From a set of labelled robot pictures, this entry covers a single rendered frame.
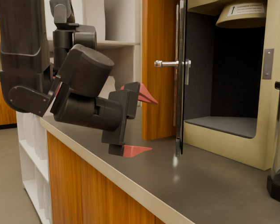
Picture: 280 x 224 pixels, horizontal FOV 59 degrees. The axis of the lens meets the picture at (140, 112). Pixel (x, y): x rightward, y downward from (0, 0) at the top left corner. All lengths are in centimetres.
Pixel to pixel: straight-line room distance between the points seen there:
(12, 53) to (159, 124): 61
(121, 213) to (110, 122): 36
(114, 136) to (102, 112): 6
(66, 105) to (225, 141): 48
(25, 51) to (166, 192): 37
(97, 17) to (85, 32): 111
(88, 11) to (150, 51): 110
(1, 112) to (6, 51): 501
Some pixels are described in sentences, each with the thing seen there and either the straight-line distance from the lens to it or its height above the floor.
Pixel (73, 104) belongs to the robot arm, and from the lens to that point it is 40.
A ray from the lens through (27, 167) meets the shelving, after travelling 275.
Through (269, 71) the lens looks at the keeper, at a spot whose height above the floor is 118.
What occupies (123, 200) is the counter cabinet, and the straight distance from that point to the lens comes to 71.
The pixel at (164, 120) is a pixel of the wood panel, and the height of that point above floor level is 100.
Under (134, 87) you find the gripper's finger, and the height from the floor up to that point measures 115.
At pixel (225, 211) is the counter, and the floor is 94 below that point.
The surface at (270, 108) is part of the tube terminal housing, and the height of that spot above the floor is 110.
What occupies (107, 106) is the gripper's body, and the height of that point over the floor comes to 113.
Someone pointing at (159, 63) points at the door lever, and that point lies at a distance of 57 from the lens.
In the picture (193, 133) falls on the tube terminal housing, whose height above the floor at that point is 98.
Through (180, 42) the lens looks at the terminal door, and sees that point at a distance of 53.
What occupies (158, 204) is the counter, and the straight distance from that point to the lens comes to 52.
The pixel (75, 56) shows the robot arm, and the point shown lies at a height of 121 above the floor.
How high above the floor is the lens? 119
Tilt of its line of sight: 10 degrees down
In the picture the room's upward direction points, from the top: straight up
